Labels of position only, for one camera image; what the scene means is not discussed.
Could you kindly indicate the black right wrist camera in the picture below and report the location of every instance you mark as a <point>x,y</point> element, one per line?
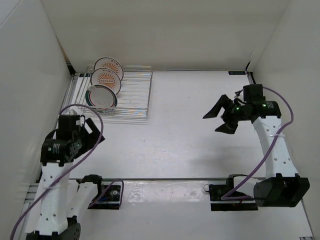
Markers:
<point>253,93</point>

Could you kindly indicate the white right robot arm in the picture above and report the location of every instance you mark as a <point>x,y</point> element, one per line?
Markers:
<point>275,181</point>

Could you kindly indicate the metal wire dish rack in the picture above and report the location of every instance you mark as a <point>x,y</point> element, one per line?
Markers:
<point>132,100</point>

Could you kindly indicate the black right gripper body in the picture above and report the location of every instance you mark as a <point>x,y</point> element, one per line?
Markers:
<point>235,113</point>

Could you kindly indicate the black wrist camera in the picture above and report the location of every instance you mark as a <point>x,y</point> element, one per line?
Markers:
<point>253,93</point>
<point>69,123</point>

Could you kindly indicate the green rimmed white plate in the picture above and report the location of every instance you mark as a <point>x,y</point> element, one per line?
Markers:
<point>101,97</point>

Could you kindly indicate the orange sunburst plate front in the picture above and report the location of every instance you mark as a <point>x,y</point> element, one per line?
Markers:
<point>106,77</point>

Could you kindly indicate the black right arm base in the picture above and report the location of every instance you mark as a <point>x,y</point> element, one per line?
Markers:
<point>236,202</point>

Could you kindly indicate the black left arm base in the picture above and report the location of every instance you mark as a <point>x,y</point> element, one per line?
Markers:
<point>110,198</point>

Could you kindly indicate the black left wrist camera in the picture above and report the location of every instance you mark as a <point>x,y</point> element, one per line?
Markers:
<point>69,123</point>

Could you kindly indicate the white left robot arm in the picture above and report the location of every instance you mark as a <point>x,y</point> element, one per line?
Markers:
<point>57,218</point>

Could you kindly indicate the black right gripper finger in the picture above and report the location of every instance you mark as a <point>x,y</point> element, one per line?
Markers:
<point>228,127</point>
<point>224,102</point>

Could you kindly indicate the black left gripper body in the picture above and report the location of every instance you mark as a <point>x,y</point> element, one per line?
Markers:
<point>82,137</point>

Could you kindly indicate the orange sunburst plate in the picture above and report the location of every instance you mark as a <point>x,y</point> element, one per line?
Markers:
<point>106,77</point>
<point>110,63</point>

